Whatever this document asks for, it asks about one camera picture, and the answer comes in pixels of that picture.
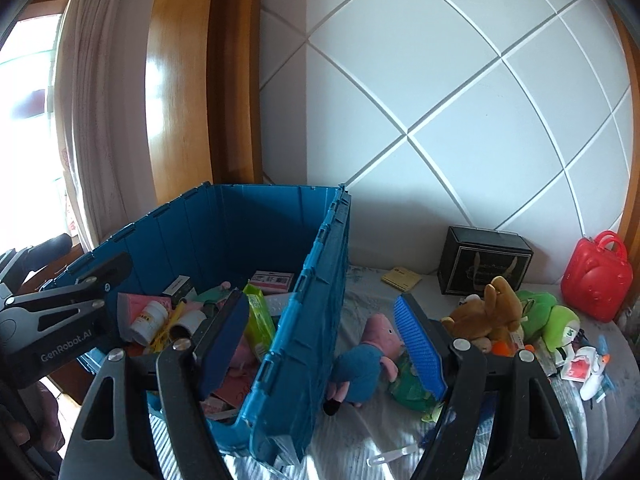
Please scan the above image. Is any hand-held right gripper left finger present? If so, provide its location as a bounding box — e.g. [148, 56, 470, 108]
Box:
[59, 289, 250, 480]

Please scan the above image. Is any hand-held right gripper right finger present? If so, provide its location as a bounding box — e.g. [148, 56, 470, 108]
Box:
[393, 293, 584, 480]

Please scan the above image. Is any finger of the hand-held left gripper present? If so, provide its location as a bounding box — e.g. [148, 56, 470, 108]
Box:
[0, 233, 74, 287]
[40, 251, 134, 306]

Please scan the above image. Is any blue plastic storage crate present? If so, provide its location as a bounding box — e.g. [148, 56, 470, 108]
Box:
[40, 182, 354, 466]

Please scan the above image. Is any person's left hand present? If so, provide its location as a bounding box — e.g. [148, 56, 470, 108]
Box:
[0, 381, 64, 457]

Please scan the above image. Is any light green wipes packet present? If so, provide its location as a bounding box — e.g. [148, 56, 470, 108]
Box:
[243, 282, 277, 362]

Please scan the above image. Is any green printed packet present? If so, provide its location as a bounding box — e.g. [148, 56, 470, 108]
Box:
[389, 350, 447, 414]

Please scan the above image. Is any dark capped bottle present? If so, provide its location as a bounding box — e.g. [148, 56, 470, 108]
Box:
[170, 310, 207, 341]

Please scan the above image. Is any pink carton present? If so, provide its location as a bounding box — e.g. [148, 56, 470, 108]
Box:
[117, 292, 151, 342]

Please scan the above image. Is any red flat box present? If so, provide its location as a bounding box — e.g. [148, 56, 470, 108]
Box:
[209, 369, 262, 405]

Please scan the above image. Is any pink pig plush toy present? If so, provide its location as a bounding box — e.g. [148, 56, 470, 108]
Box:
[322, 313, 406, 417]

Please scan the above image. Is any pink white flat box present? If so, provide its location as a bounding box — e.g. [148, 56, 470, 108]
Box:
[250, 271, 296, 294]

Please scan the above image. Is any small black box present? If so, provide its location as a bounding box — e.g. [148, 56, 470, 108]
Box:
[162, 275, 196, 299]

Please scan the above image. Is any white medicine bottle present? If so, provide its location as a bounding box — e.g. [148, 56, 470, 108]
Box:
[131, 300, 170, 346]

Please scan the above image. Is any yellow note pad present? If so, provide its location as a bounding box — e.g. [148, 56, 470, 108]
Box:
[381, 266, 423, 292]

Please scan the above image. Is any brown teddy bear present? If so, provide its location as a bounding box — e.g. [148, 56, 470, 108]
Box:
[441, 276, 526, 356]

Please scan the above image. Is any black gift box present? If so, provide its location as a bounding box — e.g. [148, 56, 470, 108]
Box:
[437, 226, 535, 296]

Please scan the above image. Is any green plush toy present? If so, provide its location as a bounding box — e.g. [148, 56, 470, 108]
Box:
[515, 290, 582, 354]

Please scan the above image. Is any white curtain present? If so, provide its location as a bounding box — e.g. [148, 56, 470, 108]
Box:
[52, 0, 173, 252]

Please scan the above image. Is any small red white packet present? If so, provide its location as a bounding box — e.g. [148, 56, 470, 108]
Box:
[560, 355, 592, 384]

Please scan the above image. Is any white goose toy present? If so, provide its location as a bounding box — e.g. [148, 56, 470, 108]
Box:
[580, 350, 614, 402]

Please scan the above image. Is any window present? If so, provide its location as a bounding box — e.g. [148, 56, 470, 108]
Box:
[0, 0, 76, 248]

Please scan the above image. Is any red toy suitcase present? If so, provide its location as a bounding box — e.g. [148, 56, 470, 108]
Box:
[561, 230, 629, 324]

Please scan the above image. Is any wooden door frame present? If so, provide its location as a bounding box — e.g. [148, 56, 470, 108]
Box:
[145, 0, 266, 207]

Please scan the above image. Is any wooden wall trim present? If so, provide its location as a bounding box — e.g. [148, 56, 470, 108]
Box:
[614, 7, 640, 243]

